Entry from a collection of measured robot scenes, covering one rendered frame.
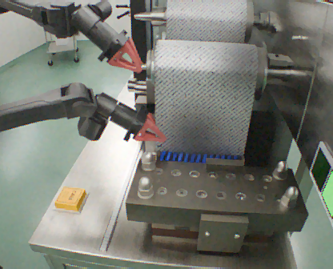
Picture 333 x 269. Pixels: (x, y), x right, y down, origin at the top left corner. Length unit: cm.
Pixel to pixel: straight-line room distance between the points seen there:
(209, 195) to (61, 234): 39
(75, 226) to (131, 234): 15
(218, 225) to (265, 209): 11
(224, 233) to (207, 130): 26
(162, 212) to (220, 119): 26
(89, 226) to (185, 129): 35
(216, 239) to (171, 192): 15
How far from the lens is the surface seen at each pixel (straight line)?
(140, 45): 98
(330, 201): 47
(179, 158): 71
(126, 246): 70
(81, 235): 73
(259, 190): 66
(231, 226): 60
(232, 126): 70
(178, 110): 67
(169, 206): 59
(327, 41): 54
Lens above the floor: 146
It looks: 32 degrees down
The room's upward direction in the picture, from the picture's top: straight up
